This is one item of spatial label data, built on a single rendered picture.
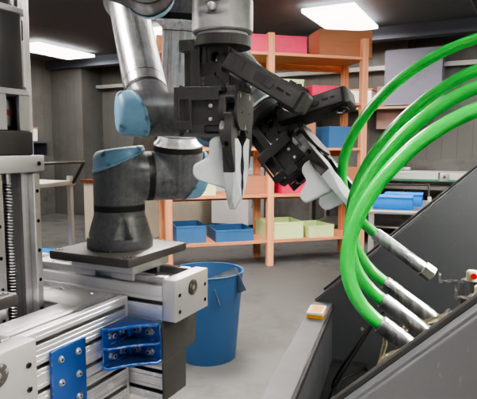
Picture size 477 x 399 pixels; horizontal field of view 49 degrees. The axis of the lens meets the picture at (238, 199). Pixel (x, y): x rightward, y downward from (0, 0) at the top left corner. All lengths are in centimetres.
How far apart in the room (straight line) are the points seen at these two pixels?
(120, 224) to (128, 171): 12
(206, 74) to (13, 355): 46
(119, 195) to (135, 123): 34
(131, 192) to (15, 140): 27
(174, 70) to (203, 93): 55
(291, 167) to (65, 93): 970
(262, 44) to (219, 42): 494
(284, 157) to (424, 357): 42
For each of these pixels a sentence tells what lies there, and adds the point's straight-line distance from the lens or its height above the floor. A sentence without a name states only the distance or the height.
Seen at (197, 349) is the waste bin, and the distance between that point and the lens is 314.
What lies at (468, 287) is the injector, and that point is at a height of 108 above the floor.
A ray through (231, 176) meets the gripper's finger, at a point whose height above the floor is 123.
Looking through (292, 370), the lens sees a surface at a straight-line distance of 78.
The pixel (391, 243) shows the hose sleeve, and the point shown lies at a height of 114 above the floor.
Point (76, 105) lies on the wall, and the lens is 1017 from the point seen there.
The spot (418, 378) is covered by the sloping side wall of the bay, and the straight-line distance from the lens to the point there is 43.
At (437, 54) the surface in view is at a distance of 75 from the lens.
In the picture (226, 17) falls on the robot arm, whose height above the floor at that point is 142.
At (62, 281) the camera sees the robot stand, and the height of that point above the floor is 96.
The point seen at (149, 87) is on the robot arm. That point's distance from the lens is 90.
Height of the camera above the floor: 127
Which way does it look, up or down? 6 degrees down
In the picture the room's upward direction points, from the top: straight up
